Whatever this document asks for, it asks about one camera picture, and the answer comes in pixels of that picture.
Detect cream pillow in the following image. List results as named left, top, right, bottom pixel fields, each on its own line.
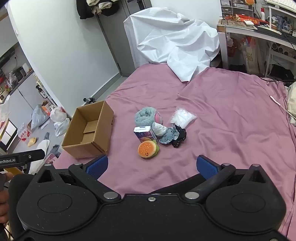
left=286, top=82, right=296, bottom=126

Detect dark grey door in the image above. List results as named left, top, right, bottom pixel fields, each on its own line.
left=97, top=0, right=153, bottom=77

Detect white desk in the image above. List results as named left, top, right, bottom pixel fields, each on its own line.
left=217, top=19, right=296, bottom=77

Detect white dust cover sheet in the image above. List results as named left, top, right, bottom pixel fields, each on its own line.
left=123, top=7, right=220, bottom=82

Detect kitchen counter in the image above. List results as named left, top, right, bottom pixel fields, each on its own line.
left=0, top=68, right=35, bottom=103

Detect brown cardboard box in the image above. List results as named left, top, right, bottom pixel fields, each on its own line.
left=61, top=100, right=114, bottom=159

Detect clear plastic bag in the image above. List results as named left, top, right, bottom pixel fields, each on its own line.
left=54, top=118, right=70, bottom=137

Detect beige paper bag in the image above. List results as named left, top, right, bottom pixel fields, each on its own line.
left=242, top=37, right=262, bottom=75

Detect white tissue pack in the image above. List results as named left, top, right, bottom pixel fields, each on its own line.
left=151, top=122, right=167, bottom=137

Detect white cable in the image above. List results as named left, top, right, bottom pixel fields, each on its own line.
left=269, top=95, right=290, bottom=114

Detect blue tissue pack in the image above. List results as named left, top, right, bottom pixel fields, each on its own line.
left=133, top=126, right=159, bottom=143

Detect grey plastic bag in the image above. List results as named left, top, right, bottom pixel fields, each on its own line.
left=31, top=104, right=50, bottom=130

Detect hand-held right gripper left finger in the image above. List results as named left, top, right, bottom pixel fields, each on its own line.
left=35, top=154, right=121, bottom=204

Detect person's left hand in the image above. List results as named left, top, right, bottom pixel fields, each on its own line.
left=0, top=172, right=15, bottom=224

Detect pink bed sheet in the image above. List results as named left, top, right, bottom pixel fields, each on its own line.
left=53, top=64, right=296, bottom=239

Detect grey drawer organizer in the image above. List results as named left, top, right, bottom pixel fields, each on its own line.
left=220, top=0, right=255, bottom=19

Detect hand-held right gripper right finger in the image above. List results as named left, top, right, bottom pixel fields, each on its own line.
left=182, top=154, right=274, bottom=202

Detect hanging dark clothes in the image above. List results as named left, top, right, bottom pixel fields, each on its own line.
left=76, top=0, right=121, bottom=19

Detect white plastic bag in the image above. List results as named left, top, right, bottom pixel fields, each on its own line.
left=50, top=106, right=67, bottom=122

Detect grey fuzzy cloth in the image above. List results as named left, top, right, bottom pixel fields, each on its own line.
left=159, top=127, right=179, bottom=145

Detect red paper decorations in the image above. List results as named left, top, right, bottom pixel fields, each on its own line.
left=225, top=14, right=263, bottom=25

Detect burger plush toy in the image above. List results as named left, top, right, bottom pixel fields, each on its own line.
left=138, top=140, right=160, bottom=159

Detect black lace cloth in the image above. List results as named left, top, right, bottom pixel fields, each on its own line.
left=171, top=125, right=187, bottom=148

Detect clear bag of white stuffing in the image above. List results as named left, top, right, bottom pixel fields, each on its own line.
left=170, top=107, right=198, bottom=129

